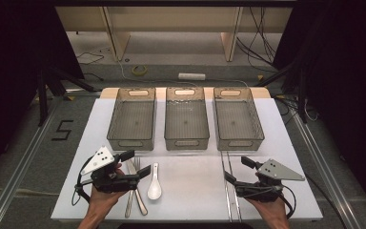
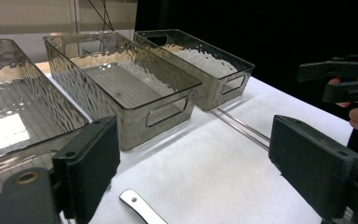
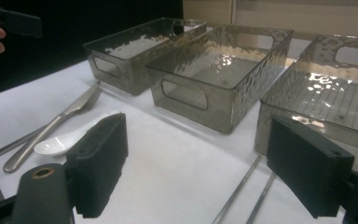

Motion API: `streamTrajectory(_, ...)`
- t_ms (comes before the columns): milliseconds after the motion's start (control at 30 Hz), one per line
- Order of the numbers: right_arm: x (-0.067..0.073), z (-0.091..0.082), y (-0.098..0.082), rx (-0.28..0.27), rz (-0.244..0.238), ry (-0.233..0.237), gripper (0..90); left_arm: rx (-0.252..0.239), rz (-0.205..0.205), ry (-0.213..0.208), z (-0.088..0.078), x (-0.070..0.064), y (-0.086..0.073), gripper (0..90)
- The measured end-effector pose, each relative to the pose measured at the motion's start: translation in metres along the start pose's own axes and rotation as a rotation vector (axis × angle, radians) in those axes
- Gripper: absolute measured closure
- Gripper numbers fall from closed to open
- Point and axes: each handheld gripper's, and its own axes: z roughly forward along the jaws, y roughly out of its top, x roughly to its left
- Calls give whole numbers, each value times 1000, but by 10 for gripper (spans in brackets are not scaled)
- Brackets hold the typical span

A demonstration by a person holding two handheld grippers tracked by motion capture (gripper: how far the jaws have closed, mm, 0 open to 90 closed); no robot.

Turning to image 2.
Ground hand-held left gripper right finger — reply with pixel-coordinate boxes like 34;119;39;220
268;114;358;223

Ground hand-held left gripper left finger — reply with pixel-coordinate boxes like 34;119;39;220
51;115;121;224

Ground white ceramic spoon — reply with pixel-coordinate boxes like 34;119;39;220
118;188;169;224

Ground metal chopstick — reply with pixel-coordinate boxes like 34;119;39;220
209;110;270;153
214;106;271;144

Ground smoky clear plastic bin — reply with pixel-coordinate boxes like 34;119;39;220
133;29;256;112
42;31;203;152
0;38;90;200

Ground beige wooden shelf unit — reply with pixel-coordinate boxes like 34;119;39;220
0;0;138;35

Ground black cable bundle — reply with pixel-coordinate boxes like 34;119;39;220
88;0;116;33

